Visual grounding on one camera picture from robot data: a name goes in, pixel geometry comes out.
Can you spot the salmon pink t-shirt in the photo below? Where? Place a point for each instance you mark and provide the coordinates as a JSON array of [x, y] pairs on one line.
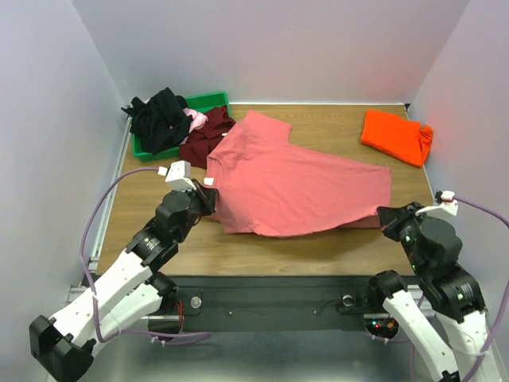
[[270, 187]]

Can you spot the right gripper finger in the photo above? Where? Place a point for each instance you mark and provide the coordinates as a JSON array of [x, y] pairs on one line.
[[392, 220], [413, 207]]

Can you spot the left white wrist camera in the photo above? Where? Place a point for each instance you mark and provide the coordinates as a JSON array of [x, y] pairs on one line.
[[177, 176]]

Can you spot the folded orange t-shirt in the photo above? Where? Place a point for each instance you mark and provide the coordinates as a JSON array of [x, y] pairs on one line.
[[405, 140]]

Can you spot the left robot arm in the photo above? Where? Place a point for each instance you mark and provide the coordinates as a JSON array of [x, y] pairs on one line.
[[66, 343]]

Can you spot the light pink t-shirt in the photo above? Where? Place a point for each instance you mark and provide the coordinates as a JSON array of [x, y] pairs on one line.
[[198, 119]]

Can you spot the maroon t-shirt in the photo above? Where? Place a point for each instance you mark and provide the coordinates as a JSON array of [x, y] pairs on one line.
[[201, 142]]

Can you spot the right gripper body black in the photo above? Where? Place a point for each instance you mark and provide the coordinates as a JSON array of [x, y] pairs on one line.
[[392, 219]]

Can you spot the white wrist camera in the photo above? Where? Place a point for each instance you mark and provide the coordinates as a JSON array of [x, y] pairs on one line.
[[445, 206], [177, 176]]

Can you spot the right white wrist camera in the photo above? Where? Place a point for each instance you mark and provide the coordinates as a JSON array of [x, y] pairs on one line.
[[445, 206]]

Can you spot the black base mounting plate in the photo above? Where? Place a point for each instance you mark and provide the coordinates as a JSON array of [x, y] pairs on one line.
[[276, 303]]

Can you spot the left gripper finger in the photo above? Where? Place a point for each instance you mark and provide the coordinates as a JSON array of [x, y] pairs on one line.
[[200, 189], [210, 197]]

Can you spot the green plastic bin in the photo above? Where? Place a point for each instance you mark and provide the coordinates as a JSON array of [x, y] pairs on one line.
[[200, 103]]

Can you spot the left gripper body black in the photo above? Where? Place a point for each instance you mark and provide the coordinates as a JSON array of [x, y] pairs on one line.
[[197, 207]]

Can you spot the black t-shirt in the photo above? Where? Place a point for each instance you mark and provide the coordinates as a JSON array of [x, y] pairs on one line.
[[160, 123]]

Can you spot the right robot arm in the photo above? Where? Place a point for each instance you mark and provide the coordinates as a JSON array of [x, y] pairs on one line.
[[432, 247]]

